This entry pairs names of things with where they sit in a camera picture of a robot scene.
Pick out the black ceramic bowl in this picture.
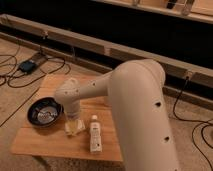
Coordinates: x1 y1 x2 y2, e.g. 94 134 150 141
27 97 64 127

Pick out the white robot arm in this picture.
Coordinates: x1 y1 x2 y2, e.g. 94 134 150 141
54 59 181 171

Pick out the white plastic bottle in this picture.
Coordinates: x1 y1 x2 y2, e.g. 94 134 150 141
90 115 102 153

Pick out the small clear glass cup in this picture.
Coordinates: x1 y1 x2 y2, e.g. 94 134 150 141
65 115 85 136

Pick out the blue power adapter box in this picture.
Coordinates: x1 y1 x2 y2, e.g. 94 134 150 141
18 60 36 74

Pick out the long wooden beam rail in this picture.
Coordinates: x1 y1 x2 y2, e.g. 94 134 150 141
0 14 213 88

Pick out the black cable on left floor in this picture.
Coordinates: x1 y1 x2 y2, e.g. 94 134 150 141
0 54 72 89

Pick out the black cable on floor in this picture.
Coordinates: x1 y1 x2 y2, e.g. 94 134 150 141
0 54 72 89
172 75 213 164

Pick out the black cable on right floor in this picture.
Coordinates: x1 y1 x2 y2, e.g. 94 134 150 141
172 75 213 164

